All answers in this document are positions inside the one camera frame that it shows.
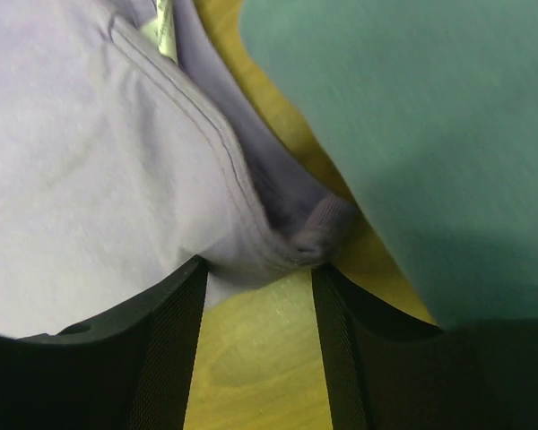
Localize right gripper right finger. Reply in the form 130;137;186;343
312;265;538;430

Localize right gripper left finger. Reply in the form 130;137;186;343
0;257;208;430

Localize purple t shirt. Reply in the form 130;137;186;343
0;1;357;338

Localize folded teal t shirt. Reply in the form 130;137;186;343
240;1;538;328

